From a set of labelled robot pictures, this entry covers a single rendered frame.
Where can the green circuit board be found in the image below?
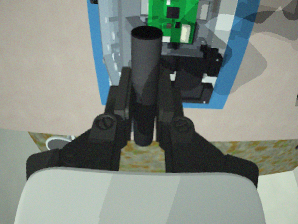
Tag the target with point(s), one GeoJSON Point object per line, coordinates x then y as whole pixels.
{"type": "Point", "coordinates": [176, 19]}

